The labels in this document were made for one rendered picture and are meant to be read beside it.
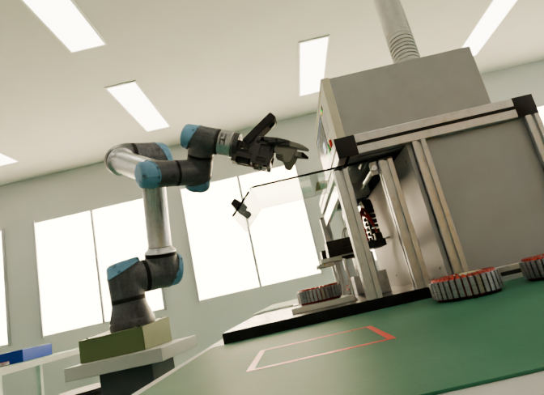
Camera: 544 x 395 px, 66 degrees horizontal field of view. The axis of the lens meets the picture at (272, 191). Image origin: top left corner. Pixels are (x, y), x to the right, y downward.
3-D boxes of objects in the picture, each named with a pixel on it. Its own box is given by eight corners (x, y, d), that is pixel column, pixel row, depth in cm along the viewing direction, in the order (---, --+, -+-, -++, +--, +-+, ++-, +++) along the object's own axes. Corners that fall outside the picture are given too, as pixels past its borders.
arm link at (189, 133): (187, 147, 126) (189, 120, 123) (222, 155, 124) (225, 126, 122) (177, 153, 118) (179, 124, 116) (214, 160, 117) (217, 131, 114)
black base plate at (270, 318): (223, 345, 84) (222, 333, 84) (256, 322, 146) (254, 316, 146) (451, 293, 83) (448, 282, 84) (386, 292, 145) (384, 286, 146)
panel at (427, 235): (448, 282, 83) (405, 144, 90) (384, 286, 147) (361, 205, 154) (454, 281, 83) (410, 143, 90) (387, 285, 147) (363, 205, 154)
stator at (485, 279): (486, 297, 61) (478, 271, 61) (420, 306, 69) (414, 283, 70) (517, 285, 68) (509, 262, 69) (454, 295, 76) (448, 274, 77)
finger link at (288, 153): (305, 166, 112) (274, 163, 116) (309, 146, 114) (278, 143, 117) (302, 163, 110) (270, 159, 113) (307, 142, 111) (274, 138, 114)
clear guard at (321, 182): (231, 217, 92) (227, 192, 94) (245, 232, 115) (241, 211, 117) (375, 184, 92) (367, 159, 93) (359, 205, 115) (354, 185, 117)
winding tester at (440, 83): (341, 152, 101) (320, 78, 106) (328, 193, 143) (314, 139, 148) (497, 116, 101) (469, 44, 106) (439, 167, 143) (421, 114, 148)
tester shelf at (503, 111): (338, 159, 89) (333, 139, 91) (321, 214, 155) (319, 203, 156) (539, 112, 89) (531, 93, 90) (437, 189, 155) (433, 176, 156)
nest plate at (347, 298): (292, 314, 96) (291, 309, 97) (293, 312, 111) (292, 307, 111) (355, 300, 96) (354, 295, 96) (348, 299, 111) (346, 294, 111)
